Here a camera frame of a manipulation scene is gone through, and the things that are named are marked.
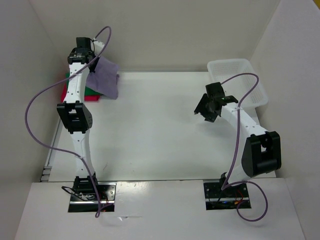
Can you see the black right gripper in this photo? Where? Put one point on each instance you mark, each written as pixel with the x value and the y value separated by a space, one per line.
pixel 200 108

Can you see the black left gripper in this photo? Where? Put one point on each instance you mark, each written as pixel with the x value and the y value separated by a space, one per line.
pixel 92 68

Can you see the lavender t shirt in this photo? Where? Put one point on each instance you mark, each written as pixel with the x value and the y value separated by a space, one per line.
pixel 104 79

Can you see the green t shirt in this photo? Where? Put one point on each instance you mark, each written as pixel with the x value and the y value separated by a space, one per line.
pixel 88 93

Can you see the red t shirt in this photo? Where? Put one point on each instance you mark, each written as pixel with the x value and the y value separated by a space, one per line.
pixel 75 90

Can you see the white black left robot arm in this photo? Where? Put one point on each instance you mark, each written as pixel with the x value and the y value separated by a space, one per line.
pixel 78 120

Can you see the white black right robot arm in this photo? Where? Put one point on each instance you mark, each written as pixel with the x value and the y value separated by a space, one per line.
pixel 257 150

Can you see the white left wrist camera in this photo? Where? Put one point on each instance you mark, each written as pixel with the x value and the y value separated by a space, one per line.
pixel 98 46

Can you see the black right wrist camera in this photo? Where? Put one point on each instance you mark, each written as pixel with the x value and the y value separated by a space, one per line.
pixel 216 94

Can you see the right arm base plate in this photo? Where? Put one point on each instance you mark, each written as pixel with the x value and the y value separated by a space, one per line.
pixel 229 199

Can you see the aluminium table edge rail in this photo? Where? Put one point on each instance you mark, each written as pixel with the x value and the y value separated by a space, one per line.
pixel 46 172

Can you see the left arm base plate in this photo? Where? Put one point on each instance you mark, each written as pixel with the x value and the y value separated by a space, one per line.
pixel 107 197

